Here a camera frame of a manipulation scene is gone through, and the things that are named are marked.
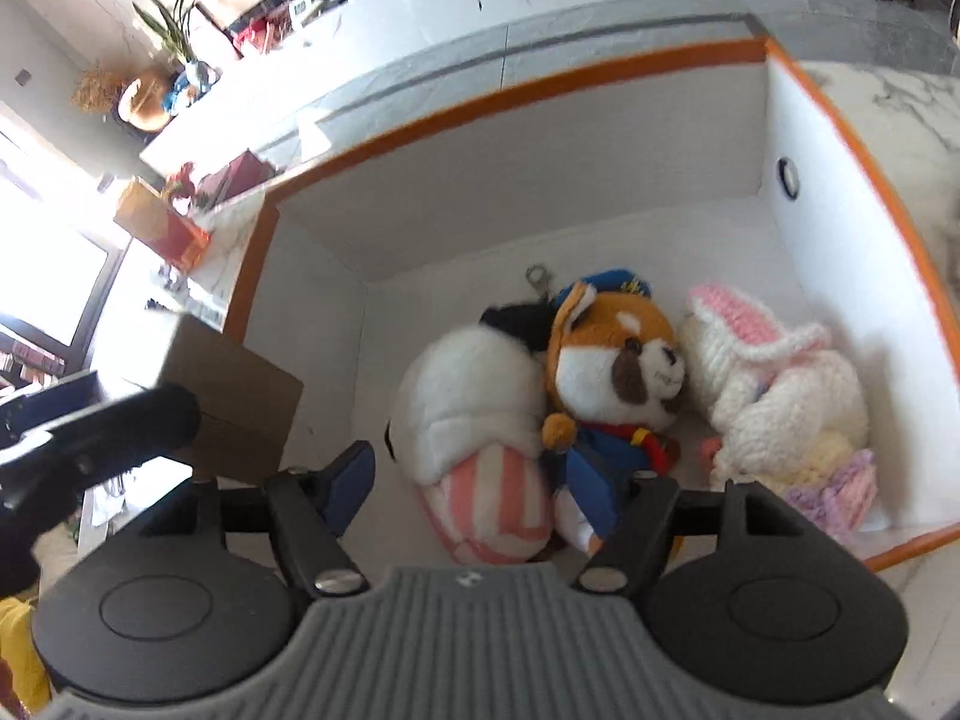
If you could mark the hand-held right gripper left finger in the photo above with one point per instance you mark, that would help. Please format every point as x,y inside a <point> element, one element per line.
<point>351,484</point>

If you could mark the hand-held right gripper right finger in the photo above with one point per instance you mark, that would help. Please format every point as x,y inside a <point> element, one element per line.
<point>652,510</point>

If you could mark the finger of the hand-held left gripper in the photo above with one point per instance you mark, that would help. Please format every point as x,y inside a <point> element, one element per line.
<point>142,424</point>

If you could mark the fox plush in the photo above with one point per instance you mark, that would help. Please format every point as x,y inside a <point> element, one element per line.
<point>592,465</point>

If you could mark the orange cardboard box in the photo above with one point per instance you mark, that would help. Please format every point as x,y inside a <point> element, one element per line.
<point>525,187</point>

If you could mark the brown cardboard box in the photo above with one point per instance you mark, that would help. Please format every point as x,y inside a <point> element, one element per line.
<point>240,405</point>

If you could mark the yellow cloth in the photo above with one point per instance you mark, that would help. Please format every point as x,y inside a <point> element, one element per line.
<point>22,652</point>

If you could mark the white pink striped plush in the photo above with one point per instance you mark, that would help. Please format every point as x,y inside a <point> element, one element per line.
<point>465,390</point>

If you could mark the white pink knitted bunny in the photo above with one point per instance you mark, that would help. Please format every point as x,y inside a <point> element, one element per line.
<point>780,405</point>

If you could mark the lilac knitted toy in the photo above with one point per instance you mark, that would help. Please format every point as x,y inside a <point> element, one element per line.
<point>840,499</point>

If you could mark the red yellow carton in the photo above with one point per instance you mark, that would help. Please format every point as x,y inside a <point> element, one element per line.
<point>161,232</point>

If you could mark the small red potted plant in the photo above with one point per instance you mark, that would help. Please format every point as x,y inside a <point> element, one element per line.
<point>184,187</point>

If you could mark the maroon box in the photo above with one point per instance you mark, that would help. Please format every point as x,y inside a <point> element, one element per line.
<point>244,176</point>

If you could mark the round tan vase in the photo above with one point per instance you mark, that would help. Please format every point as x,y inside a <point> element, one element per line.
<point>142,101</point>

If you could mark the blue toy figure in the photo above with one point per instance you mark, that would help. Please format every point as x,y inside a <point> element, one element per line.
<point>191,90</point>

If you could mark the leafy plant in vase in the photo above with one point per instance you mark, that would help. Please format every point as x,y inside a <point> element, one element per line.
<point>176,30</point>

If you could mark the white desk clock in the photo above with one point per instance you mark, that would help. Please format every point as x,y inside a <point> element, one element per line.
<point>301,9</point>

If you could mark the white marble tv cabinet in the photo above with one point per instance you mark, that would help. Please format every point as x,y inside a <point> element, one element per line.
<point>420,22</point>

